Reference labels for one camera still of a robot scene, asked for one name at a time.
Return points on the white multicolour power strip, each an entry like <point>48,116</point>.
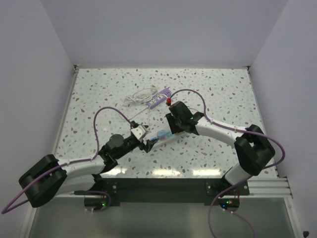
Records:
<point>170,136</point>

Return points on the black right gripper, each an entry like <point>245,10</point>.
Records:
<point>171,120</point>

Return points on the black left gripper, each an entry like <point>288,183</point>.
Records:
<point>142,146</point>

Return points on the light blue plug adapter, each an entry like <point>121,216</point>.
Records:
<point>161,135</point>

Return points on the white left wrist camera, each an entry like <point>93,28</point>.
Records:
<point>139,132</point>

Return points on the purple power strip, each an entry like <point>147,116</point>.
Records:
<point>159,98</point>

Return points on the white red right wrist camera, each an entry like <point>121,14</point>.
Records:
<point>169,102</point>

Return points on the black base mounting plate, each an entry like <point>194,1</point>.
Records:
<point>114,191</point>

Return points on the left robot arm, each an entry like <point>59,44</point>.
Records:
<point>44,180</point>

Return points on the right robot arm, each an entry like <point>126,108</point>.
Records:
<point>253,149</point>

